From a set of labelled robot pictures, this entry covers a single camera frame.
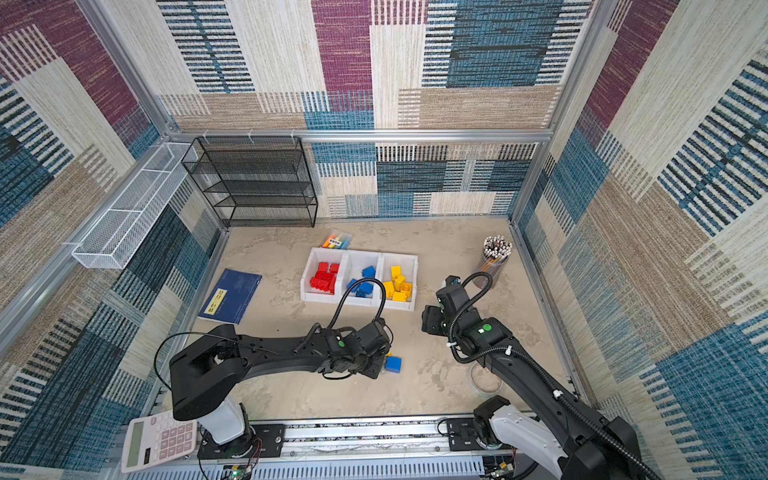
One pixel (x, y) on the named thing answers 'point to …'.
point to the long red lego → (321, 284)
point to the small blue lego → (364, 289)
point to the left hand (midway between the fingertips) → (379, 362)
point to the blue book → (230, 297)
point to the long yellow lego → (398, 282)
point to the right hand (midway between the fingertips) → (434, 320)
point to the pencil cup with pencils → (496, 250)
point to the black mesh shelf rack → (255, 181)
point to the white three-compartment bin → (352, 262)
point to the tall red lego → (323, 275)
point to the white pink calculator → (156, 438)
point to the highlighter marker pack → (338, 240)
